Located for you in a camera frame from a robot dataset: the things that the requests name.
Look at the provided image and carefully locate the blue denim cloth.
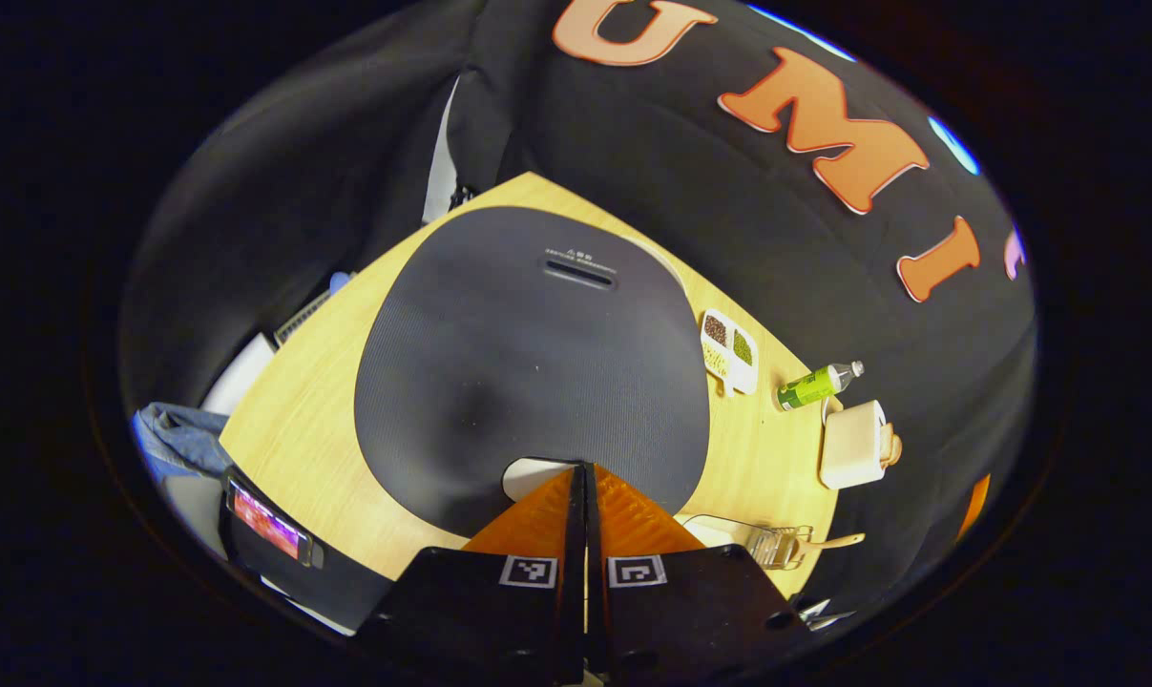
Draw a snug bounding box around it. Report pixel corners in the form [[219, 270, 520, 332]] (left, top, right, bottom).
[[135, 403, 235, 480]]

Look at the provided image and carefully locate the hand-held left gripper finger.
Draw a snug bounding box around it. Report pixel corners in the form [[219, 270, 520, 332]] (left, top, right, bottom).
[[356, 463, 588, 683], [587, 463, 815, 683]]

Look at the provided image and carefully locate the smartphone with lit screen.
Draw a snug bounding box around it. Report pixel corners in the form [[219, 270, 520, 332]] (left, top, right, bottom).
[[227, 475, 326, 572]]

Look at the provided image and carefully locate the black and steel rice cooker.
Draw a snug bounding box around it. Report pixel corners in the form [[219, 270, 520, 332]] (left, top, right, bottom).
[[354, 207, 712, 540]]

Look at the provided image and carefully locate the metal wire chopstick holder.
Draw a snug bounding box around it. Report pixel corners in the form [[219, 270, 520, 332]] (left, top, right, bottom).
[[745, 523, 815, 572]]

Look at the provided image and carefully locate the white toaster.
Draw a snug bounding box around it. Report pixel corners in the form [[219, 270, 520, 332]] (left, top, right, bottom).
[[819, 399, 891, 490]]

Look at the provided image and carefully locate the wooden spoon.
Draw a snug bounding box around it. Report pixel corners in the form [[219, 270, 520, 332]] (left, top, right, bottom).
[[793, 532, 867, 556]]

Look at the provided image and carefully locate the green drink bottle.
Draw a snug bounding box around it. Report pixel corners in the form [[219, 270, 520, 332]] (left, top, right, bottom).
[[776, 361, 865, 411]]

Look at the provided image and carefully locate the white divided bean dish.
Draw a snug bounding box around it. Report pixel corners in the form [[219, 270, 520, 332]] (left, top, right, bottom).
[[700, 308, 760, 397]]

